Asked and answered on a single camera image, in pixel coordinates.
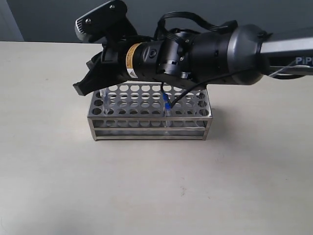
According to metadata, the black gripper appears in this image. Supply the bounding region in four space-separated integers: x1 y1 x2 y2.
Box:
73 41 163 96

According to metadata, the blue capped tube back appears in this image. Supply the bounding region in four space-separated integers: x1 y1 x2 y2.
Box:
99 88 109 115

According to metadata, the blue capped tube front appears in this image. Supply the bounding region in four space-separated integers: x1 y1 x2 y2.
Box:
164 102 172 128

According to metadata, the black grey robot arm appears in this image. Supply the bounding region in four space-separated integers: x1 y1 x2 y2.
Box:
73 24 313 96

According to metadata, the stainless steel test tube rack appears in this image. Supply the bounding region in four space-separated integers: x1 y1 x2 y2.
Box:
88 83 213 141

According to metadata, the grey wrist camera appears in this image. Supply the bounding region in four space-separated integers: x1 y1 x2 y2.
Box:
74 0 137 43

